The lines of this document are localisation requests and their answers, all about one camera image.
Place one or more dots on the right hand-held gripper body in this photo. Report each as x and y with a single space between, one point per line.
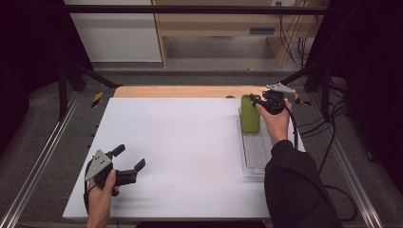
274 101

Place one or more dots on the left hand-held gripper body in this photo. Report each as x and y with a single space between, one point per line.
99 163

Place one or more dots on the green phone case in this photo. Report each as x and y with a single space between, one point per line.
250 115

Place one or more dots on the clear plastic tray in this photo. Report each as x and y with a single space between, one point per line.
253 155

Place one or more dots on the person's right hand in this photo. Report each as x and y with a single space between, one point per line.
277 126

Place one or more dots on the person's left hand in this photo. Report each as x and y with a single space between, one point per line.
101 199

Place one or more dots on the yellow black tape marker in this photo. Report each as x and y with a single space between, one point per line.
301 101
97 99

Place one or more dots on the white table board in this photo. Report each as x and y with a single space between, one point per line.
177 177

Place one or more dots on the wooden table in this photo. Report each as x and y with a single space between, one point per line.
177 91

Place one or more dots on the wooden shelf unit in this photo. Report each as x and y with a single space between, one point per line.
218 27

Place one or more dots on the black curtain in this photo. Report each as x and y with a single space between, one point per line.
370 79
28 57

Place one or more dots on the white cabinet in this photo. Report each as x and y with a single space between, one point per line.
117 38

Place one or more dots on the black metal frame leg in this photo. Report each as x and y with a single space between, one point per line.
325 91
62 91

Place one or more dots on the aluminium floor rail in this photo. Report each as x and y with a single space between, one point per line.
351 177
41 161

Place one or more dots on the black horizontal frame bar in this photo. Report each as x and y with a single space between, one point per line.
190 9

